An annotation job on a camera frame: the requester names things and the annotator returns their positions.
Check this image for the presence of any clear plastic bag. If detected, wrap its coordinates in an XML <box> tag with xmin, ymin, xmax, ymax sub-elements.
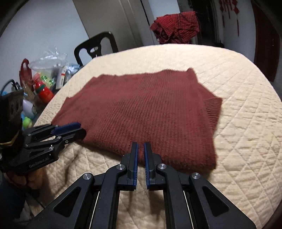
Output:
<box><xmin>28</xmin><ymin>45</ymin><xmax>68</xmax><ymax>75</ymax></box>

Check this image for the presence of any red christmas bottle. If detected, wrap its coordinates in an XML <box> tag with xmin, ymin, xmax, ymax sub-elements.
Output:
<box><xmin>33</xmin><ymin>80</ymin><xmax>54</xmax><ymax>104</ymax></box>

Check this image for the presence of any dark red door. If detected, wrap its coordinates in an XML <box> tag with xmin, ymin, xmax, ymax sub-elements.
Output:
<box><xmin>251</xmin><ymin>1</ymin><xmax>280</xmax><ymax>82</ymax></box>

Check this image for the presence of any white medicine box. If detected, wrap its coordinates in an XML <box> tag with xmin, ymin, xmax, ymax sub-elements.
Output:
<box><xmin>56</xmin><ymin>66</ymin><xmax>66</xmax><ymax>90</ymax></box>

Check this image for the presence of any red chinese knot decoration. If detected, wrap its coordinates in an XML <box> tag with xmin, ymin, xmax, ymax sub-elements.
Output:
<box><xmin>218</xmin><ymin>0</ymin><xmax>240</xmax><ymax>37</ymax></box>

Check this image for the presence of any cream quilted table cover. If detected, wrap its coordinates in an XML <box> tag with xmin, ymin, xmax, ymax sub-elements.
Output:
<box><xmin>35</xmin><ymin>44</ymin><xmax>281</xmax><ymax>228</ymax></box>

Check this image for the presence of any white bottle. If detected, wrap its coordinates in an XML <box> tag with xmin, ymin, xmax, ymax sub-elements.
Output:
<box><xmin>22</xmin><ymin>99</ymin><xmax>37</xmax><ymax>119</ymax></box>

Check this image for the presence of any red checkered cloth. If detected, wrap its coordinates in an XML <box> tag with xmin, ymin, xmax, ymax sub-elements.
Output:
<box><xmin>150</xmin><ymin>11</ymin><xmax>200</xmax><ymax>44</ymax></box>

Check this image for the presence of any maroon knit sweater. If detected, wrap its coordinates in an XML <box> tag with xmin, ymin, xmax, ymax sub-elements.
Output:
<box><xmin>52</xmin><ymin>68</ymin><xmax>222</xmax><ymax>171</ymax></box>

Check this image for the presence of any red shopping bag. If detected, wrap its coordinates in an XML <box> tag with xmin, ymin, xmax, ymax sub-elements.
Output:
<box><xmin>19</xmin><ymin>59</ymin><xmax>34</xmax><ymax>92</ymax></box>

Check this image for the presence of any person left hand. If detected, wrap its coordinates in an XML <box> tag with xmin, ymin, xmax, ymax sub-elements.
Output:
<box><xmin>4</xmin><ymin>168</ymin><xmax>43</xmax><ymax>189</ymax></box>

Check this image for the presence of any black chair far left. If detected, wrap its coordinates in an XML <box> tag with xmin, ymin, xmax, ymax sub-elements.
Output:
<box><xmin>74</xmin><ymin>32</ymin><xmax>119</xmax><ymax>67</ymax></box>

